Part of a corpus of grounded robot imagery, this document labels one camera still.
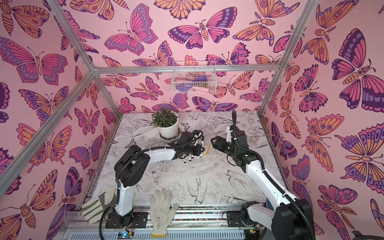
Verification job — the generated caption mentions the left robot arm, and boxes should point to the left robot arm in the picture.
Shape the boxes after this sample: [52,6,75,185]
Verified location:
[114,130,205,217]

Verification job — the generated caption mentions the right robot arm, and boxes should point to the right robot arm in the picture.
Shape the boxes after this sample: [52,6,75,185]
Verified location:
[211,127,316,240]

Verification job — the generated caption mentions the white plant pot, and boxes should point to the white plant pot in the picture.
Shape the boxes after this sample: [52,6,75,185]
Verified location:
[159,111,179,140]

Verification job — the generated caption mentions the green plant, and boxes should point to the green plant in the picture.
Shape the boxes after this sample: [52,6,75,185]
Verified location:
[152,109,179,128]

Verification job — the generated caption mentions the white knit glove front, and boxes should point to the white knit glove front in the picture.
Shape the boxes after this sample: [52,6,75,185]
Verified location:
[149,188,179,238]

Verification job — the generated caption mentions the green circuit board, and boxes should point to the green circuit board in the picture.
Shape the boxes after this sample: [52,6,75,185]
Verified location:
[117,231,134,240]

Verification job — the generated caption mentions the white glove front left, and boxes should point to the white glove front left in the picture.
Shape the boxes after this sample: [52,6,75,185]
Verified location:
[81,187,117,224]

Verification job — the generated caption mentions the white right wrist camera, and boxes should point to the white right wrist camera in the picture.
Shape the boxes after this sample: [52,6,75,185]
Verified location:
[226,126,234,143]

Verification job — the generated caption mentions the white wire basket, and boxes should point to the white wire basket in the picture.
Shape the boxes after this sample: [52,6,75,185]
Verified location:
[170,61,218,94]

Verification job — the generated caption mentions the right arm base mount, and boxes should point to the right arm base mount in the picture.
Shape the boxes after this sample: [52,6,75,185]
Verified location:
[225,209,269,229]

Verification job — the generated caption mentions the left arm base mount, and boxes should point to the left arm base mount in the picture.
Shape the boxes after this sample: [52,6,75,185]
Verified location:
[106,207,149,229]

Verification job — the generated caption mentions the aluminium frame rail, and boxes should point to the aluminium frame rail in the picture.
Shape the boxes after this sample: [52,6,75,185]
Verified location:
[94,64,280,75]

